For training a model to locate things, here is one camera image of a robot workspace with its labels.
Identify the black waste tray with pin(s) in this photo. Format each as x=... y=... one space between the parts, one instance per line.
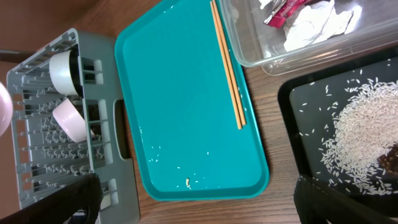
x=308 y=105

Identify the grey dish rack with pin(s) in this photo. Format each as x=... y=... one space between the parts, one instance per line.
x=46 y=159

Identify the teal serving tray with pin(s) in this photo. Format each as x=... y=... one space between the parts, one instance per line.
x=187 y=141

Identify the grey metal bowl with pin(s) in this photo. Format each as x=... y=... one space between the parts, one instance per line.
x=64 y=73

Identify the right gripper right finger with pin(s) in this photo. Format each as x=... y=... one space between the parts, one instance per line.
x=315 y=202

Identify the white rice pile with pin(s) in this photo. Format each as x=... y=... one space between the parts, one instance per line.
x=365 y=129

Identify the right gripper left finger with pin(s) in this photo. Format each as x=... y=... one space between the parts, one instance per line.
x=76 y=203

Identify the large white plate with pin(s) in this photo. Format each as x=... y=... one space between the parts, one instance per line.
x=6 y=109

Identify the white napkin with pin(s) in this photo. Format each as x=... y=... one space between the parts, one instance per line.
x=312 y=23

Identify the wooden chopstick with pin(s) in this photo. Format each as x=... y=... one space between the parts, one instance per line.
x=226 y=68
x=230 y=65

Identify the medium white bowl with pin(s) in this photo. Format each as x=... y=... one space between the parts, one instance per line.
x=71 y=121

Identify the clear plastic bin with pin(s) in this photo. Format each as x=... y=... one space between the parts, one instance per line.
x=373 y=25

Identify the red snack wrapper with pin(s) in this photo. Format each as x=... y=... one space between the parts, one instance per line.
x=283 y=11

